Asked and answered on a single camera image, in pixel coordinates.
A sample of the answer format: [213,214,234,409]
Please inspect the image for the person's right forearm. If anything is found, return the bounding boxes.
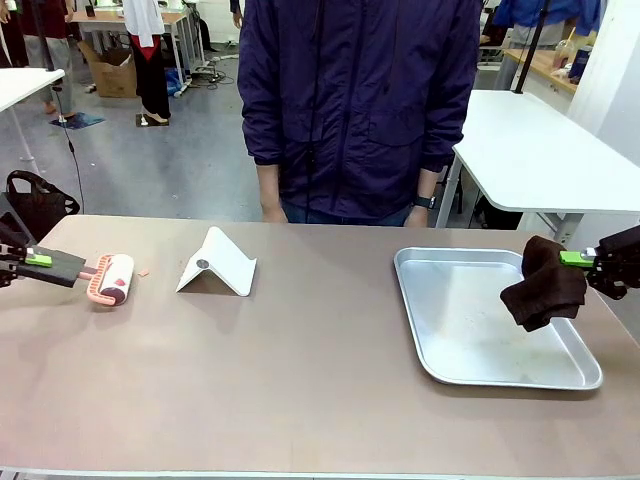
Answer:
[256,163,281,202]

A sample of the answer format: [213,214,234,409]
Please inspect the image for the blue floor mat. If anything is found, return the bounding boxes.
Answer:
[48,112,107,132]

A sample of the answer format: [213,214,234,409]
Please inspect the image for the person's right hand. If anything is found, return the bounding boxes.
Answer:
[260,198,290,225]

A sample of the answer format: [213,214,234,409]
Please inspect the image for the black tripod pole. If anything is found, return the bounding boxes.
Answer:
[34,0,57,72]

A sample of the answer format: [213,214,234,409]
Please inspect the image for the black stand pole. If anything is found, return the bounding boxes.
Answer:
[513,0,552,96]

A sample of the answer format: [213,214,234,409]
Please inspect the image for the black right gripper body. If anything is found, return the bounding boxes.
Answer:
[621,224,640,291]

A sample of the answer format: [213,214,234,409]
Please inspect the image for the white bent sheet stand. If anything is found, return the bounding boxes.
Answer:
[175,225,258,298]

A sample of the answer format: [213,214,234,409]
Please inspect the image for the dark blue carton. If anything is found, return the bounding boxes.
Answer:
[568,44,595,86]

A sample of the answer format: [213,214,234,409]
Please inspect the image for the clear plastic drink cup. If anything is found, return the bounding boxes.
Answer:
[553,27,579,80]

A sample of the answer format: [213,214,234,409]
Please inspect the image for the bystander in grey trousers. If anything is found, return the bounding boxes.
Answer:
[20,0,77,119]

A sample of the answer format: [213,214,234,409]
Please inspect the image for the silver metal tray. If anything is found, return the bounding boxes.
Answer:
[393,245,604,392]

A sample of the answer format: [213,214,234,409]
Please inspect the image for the wood top background desk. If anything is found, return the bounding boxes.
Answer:
[67,7,206,96]

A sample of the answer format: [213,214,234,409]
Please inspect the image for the dark brown cloth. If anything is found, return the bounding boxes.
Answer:
[500,235,588,334]

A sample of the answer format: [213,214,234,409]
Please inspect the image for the large white side table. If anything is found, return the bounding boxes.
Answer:
[433,88,640,244]

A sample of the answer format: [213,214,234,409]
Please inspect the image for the blue jeans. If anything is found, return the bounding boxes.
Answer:
[280,201,415,229]

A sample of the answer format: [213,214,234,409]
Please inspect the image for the person's purple jacket torso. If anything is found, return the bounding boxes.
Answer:
[236,0,482,221]

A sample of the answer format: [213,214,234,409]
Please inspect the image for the mannequin in black trousers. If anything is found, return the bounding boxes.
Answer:
[122,0,172,126]

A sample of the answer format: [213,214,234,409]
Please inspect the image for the thin black floor cable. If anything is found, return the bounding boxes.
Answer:
[52,85,87,215]

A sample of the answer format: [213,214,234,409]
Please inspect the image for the brown cardboard box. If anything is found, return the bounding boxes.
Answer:
[78,41,139,99]

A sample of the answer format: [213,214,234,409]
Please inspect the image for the bystander in blue jacket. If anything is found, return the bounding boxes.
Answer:
[492,0,607,37]

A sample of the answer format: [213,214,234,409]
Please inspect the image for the wooden workbench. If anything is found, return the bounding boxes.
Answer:
[501,47,581,96]

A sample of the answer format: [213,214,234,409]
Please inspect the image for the small white side table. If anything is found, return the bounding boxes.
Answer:
[0,67,67,164]

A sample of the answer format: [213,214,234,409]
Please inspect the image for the pink lint roller black handle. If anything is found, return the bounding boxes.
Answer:
[13,246,136,308]

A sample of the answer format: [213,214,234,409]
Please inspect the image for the thin black hanging cord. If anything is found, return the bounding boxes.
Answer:
[305,0,326,225]

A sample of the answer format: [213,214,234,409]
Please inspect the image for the person's left hand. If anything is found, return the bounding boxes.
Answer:
[403,205,432,229]

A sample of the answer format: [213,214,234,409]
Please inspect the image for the person's left forearm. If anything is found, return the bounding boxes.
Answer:
[415,167,442,199]

